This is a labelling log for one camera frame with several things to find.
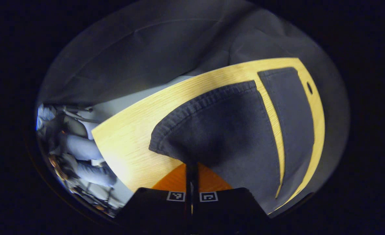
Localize black backdrop cloth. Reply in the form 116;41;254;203
37;0;350;216

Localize person's trouser leg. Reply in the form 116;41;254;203
72;159;118;187
59;133;104;161

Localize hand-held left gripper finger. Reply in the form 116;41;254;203
192;163;271;235
116;163;193;235

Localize grey metal stand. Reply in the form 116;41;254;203
54;104;101;124

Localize black jeans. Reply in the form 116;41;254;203
149;67;315;214

